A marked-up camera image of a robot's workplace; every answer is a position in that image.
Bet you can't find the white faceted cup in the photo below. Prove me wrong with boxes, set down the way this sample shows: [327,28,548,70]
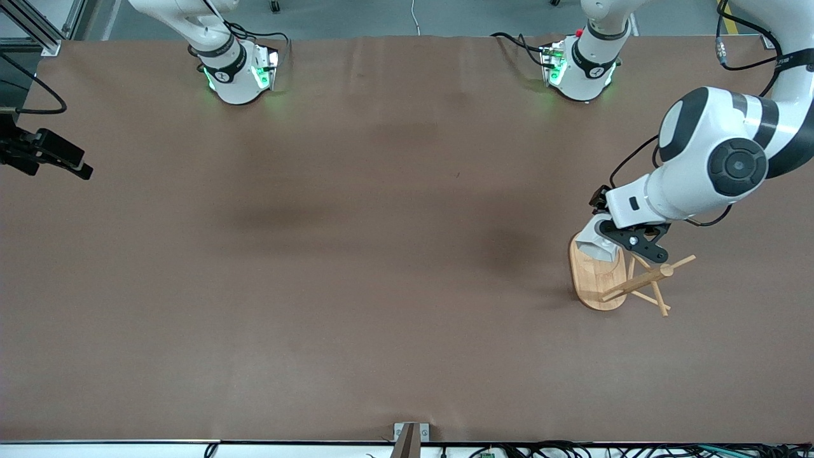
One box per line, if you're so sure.
[576,213,621,263]

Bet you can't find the wooden cup rack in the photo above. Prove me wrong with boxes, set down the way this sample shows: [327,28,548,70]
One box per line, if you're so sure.
[569,232,696,317]

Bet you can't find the brown table cover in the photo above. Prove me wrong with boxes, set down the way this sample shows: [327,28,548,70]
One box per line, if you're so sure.
[0,35,814,444]

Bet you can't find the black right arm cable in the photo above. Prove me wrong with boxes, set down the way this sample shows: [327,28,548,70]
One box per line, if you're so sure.
[0,51,67,116]

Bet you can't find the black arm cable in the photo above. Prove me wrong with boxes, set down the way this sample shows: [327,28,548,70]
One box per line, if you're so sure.
[0,51,67,116]
[607,0,786,228]

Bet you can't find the aluminium frame profile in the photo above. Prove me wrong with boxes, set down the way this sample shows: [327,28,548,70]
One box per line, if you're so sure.
[0,0,86,58]

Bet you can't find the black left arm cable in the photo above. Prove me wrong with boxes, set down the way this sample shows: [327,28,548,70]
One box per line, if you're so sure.
[607,0,786,228]

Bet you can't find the black left base cable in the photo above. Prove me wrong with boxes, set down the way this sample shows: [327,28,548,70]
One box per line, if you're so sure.
[490,32,551,69]

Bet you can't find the black base cable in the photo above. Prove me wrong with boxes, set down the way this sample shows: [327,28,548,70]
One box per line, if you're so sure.
[490,32,551,69]
[219,22,290,71]

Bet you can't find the black cable bundle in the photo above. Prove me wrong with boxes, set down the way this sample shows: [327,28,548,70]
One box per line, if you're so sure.
[467,441,814,458]

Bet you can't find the black right base cable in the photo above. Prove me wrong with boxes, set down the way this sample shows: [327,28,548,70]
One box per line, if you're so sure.
[219,22,290,71]

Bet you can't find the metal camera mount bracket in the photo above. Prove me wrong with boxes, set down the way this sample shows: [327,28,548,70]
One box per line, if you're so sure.
[391,422,431,458]

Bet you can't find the white table edge rail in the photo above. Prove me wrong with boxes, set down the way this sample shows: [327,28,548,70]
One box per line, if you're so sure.
[0,440,814,458]

